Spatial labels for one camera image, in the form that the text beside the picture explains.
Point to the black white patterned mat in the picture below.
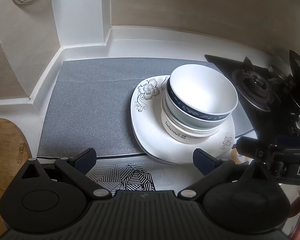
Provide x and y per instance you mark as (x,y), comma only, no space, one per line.
(137,172)

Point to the stove pot support burner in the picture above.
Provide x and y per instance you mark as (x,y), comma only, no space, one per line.
(253,86)

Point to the white bowl blue pattern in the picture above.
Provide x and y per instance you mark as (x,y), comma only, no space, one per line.
(200,97)

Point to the wooden cutting board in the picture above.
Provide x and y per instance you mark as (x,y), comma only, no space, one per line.
(14,151)

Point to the white Delicious bowl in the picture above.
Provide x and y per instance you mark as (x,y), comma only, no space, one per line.
(179,131)

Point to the white floral plate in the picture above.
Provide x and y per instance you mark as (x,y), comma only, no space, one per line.
(156,138)

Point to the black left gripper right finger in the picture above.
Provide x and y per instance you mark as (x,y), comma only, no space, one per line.
(215,172)

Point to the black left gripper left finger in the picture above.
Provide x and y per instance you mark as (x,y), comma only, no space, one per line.
(73,171)

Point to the black gas stove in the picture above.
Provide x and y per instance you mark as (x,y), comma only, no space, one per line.
(284,117)

